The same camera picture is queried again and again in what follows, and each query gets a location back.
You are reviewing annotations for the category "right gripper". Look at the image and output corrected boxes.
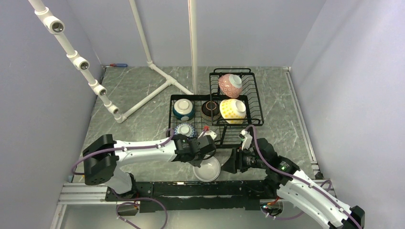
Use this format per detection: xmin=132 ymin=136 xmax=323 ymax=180
xmin=221 ymin=145 xmax=267 ymax=173

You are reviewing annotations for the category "shallow white bowl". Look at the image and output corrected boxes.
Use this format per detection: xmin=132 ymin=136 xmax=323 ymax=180
xmin=193 ymin=157 xmax=221 ymax=182

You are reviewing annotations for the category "orange geometric patterned bowl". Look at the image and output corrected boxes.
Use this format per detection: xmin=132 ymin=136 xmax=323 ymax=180
xmin=174 ymin=123 xmax=197 ymax=138

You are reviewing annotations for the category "brown glazed bowl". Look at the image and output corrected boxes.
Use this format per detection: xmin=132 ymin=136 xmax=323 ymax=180
xmin=201 ymin=101 xmax=221 ymax=122

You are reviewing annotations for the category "teal white bowl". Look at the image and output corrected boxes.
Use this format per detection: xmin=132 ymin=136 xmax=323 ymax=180
xmin=173 ymin=99 xmax=195 ymax=121

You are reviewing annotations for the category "blue yellow patterned bowl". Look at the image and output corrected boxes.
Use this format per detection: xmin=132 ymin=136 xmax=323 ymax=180
xmin=220 ymin=99 xmax=246 ymax=125

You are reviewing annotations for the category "red patterned bowl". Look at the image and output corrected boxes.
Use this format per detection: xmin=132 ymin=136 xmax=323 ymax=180
xmin=218 ymin=73 xmax=242 ymax=99

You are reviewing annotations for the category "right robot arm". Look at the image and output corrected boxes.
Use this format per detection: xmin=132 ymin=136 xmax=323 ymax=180
xmin=221 ymin=138 xmax=365 ymax=229

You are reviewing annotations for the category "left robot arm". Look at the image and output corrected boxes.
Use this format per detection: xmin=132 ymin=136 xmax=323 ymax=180
xmin=82 ymin=134 xmax=216 ymax=200

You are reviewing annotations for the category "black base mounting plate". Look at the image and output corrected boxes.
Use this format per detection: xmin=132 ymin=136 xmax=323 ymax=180
xmin=105 ymin=180 xmax=277 ymax=213

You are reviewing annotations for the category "red blue screwdriver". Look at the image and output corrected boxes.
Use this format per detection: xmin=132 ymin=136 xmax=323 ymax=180
xmin=109 ymin=63 xmax=128 ymax=68

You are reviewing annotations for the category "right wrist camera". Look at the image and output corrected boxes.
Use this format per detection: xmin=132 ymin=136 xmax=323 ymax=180
xmin=239 ymin=130 xmax=253 ymax=150

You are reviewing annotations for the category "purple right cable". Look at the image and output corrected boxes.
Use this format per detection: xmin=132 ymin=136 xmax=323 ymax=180
xmin=244 ymin=125 xmax=363 ymax=229

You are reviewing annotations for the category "purple cable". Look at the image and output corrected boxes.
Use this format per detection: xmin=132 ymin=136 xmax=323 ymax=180
xmin=71 ymin=128 xmax=210 ymax=229
xmin=244 ymin=125 xmax=363 ymax=229

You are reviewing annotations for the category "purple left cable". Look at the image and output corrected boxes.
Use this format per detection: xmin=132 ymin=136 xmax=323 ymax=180
xmin=71 ymin=128 xmax=210 ymax=229

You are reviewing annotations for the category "black wire dish rack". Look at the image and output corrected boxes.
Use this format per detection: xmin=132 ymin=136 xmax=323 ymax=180
xmin=169 ymin=68 xmax=264 ymax=149

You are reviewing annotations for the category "aluminium rail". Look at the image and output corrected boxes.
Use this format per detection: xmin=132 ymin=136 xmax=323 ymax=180
xmin=57 ymin=161 xmax=337 ymax=205

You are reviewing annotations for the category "white PVC pipe frame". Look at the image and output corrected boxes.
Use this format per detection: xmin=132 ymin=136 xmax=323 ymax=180
xmin=28 ymin=0 xmax=199 ymax=123

